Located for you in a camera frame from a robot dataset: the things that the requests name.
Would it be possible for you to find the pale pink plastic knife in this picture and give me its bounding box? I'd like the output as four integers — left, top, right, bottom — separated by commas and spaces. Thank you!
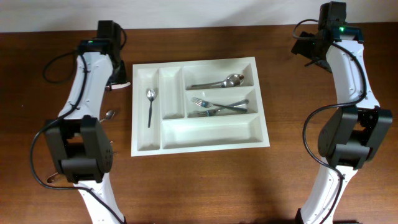
105, 82, 131, 91

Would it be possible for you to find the small metal teaspoon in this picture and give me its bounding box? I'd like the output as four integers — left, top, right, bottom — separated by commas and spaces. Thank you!
99, 110, 115, 123
147, 89, 156, 128

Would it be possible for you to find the metal tablespoon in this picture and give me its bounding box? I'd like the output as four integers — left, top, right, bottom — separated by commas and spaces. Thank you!
221, 73, 245, 84

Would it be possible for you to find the metal tablespoon crosswise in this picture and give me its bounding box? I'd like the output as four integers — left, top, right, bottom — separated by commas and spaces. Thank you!
188, 79, 241, 90

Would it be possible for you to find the metal fork with blue sheen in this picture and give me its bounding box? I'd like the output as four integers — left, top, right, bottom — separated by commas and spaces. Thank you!
192, 98, 249, 117

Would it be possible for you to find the thin metal utensil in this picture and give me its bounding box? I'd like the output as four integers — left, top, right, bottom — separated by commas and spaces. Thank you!
46, 142, 114, 184

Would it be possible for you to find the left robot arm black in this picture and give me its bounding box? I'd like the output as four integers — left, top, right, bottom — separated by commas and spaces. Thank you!
41, 21, 129, 223

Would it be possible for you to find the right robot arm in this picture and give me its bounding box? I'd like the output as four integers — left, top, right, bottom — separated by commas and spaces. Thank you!
291, 1, 393, 223

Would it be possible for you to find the white plastic cutlery tray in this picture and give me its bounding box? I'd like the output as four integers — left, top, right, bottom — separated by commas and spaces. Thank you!
131, 57, 270, 156

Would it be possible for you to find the right black cable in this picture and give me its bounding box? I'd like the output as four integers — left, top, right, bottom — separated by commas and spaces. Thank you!
292, 18, 368, 224

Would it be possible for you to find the black cable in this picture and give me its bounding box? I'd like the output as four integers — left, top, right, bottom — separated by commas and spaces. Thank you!
29, 27, 127, 224
292, 18, 368, 224

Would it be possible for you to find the left black cable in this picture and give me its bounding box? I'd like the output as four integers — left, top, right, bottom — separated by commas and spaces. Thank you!
29, 27, 127, 224

